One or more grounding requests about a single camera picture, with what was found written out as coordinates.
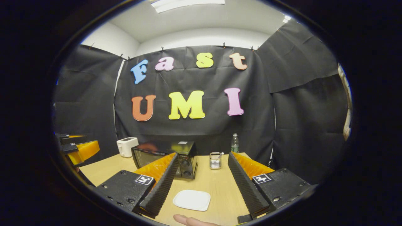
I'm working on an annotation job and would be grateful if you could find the long ceiling light panel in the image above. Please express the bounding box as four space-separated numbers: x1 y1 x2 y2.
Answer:
151 0 225 13

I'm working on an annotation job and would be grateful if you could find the black backdrop cloth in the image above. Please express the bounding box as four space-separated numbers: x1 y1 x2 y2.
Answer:
53 19 349 186

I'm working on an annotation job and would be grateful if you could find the metal wire utensil holder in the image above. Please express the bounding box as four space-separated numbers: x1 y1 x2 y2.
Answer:
209 152 222 170

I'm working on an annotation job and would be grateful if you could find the black electric oven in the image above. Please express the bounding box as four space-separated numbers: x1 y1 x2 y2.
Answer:
131 141 198 180

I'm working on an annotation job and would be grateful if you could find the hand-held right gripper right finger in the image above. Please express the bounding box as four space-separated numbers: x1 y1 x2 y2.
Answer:
227 152 318 218

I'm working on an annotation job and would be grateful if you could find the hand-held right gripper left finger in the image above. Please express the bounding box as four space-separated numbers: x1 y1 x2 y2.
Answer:
94 153 180 219

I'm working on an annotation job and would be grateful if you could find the white square plate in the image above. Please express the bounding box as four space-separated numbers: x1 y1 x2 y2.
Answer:
172 189 211 212

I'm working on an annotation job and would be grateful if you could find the white toaster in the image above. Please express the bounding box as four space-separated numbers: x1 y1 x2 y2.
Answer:
117 137 139 158

